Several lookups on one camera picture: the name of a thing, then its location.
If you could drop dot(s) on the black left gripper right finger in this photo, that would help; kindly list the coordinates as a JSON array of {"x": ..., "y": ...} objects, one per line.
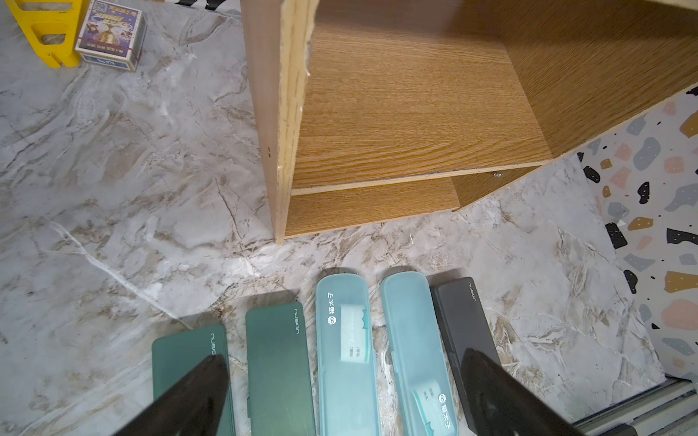
[{"x": 502, "y": 406}]

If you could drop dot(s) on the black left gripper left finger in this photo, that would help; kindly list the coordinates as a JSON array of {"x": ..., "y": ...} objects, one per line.
[{"x": 193, "y": 406}]

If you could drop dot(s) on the light teal pencil case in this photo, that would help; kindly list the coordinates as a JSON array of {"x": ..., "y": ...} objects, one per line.
[
  {"x": 422, "y": 381},
  {"x": 346, "y": 362}
]

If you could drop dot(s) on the dark grey pencil case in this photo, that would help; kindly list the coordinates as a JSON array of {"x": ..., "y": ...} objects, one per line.
[{"x": 463, "y": 325}]

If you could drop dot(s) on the dark green pencil case outer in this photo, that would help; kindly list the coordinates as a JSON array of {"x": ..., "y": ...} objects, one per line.
[{"x": 173, "y": 357}]

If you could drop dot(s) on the dark green pencil case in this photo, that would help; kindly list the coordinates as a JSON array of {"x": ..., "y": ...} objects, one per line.
[
  {"x": 173, "y": 357},
  {"x": 279, "y": 377}
]

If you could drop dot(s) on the dark green pencil case inner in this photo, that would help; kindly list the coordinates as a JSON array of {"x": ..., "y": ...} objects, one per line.
[{"x": 279, "y": 377}]

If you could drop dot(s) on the wooden three-tier shelf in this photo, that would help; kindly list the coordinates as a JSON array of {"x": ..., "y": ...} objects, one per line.
[{"x": 370, "y": 111}]

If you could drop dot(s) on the yellow plastic triangular holder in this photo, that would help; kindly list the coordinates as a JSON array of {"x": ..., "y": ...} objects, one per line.
[{"x": 51, "y": 28}]

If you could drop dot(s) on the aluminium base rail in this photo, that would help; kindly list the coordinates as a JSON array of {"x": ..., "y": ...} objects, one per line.
[{"x": 667, "y": 409}]

